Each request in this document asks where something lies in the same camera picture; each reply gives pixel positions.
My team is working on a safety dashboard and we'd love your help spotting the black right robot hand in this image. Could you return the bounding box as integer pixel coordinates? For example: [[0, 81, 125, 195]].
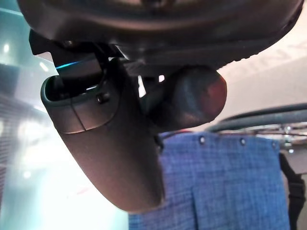
[[16, 0, 305, 213]]

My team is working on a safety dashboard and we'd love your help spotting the black wheelchair strap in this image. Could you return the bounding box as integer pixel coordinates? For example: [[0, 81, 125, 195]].
[[279, 152, 307, 230]]

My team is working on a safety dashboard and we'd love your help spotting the black wheelchair push handle grip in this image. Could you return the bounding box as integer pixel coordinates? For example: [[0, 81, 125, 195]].
[[146, 66, 227, 132]]

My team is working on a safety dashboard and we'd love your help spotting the wheelchair with blue checked backrest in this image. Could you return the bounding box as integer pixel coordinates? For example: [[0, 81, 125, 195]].
[[128, 66, 307, 230]]

